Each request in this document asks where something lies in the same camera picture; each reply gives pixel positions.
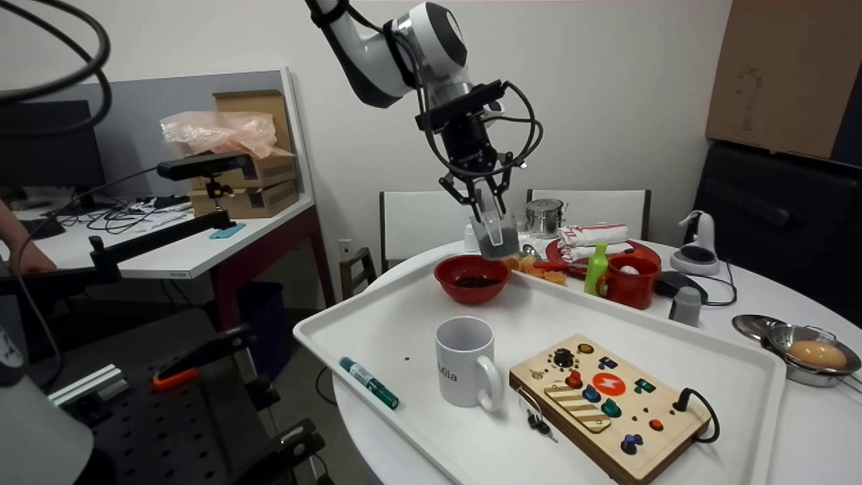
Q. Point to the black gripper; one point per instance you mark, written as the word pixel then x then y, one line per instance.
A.
pixel 467 143

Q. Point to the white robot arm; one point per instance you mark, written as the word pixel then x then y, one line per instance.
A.
pixel 424 52

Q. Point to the red bowl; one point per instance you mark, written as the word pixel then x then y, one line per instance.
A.
pixel 472 277

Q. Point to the white chair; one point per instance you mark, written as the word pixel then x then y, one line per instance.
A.
pixel 412 221

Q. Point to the red plate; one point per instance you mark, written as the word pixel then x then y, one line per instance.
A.
pixel 575 260

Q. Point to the red white cloth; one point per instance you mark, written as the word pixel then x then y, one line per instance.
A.
pixel 591 234

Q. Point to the green squeeze bottle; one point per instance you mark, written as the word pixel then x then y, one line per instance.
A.
pixel 596 271

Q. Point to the red cup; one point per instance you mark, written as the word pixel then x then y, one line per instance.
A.
pixel 631 282

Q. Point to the white ceramic mug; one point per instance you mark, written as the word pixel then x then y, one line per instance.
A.
pixel 467 368

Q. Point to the white plastic tray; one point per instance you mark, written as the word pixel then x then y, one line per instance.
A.
pixel 392 331

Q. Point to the green marker pen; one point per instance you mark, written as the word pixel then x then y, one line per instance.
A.
pixel 370 384

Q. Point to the large cardboard box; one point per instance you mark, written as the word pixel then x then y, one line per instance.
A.
pixel 790 78

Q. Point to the metal strainer with egg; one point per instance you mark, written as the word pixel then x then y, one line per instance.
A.
pixel 813 356

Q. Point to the black camera on stand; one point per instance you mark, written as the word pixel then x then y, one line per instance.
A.
pixel 200 164

